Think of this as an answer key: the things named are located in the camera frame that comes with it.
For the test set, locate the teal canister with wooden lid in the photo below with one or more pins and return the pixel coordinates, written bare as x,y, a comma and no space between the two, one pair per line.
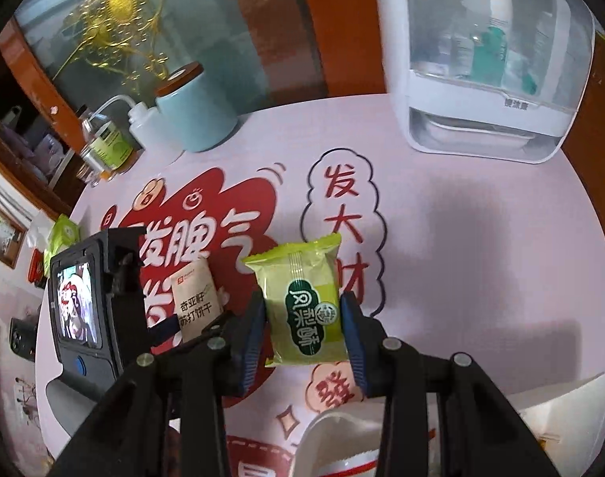
198,109

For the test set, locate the jar with orange contents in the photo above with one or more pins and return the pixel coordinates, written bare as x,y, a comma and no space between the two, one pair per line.
94,161

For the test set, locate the wooden frosted glass sliding door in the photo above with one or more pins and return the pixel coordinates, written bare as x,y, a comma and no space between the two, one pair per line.
282,35

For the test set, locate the white clear-dome storage organizer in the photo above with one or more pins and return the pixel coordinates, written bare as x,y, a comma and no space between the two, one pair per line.
431,109

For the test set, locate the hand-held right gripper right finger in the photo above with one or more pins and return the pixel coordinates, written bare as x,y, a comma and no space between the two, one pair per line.
354,345

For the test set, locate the white squeeze wash bottle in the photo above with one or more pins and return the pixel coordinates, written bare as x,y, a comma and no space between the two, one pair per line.
145,124

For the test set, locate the green tissue box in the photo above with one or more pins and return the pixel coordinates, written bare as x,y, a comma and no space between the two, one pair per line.
63,233

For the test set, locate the green pastry packet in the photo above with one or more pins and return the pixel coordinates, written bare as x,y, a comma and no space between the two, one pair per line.
302,303

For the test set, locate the kraft cracker packet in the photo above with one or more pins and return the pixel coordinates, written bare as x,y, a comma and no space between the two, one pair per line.
195,298

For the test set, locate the white bottle with teal label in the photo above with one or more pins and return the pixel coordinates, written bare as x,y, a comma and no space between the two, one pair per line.
487,25

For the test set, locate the red plastic item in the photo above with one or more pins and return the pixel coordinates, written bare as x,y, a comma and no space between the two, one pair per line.
37,269

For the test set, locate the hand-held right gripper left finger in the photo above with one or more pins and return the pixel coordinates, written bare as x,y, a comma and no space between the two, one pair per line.
251,343

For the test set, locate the white plastic bin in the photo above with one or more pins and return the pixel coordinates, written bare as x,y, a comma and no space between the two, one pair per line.
332,432

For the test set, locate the green label glass bottle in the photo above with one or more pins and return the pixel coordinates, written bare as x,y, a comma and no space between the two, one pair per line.
111,146

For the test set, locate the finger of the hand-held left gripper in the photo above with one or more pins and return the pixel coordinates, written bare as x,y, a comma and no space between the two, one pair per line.
165,332

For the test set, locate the wooden shelf cabinet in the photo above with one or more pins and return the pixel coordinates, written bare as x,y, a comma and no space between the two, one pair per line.
598,89

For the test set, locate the wooden framed board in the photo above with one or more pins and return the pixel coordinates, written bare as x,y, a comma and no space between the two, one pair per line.
4,228

